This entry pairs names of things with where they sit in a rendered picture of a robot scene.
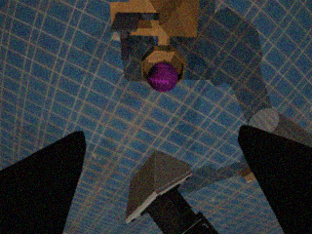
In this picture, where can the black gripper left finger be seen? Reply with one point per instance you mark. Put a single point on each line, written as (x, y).
(36, 192)

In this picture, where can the purple ball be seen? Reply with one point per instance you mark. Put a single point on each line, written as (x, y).
(162, 77)

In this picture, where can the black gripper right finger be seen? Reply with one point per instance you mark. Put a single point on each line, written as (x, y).
(283, 168)

